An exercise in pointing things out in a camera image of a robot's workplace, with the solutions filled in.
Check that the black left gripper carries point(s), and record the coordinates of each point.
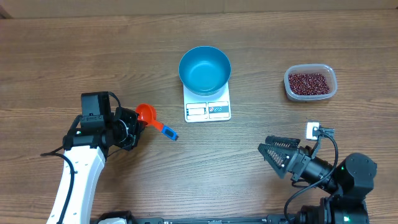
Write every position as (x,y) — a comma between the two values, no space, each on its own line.
(133,141)

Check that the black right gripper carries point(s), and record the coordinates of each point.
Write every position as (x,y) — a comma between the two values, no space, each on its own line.
(295,161)

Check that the red measuring scoop blue handle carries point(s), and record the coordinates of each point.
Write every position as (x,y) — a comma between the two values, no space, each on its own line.
(148,114)

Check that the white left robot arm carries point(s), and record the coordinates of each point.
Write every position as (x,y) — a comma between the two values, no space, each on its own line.
(85,149)

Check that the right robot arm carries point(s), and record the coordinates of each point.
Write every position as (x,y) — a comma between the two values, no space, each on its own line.
(347,183)

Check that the white kitchen scale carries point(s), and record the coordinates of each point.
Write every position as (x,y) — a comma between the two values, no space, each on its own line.
(199,109)

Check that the blue bowl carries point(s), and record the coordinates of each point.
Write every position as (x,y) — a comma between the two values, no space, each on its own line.
(204,70)

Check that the red beans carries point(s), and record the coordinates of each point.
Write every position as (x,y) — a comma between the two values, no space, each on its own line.
(308,84)

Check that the clear plastic container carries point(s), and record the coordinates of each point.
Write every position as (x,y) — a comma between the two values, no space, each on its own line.
(325,70)

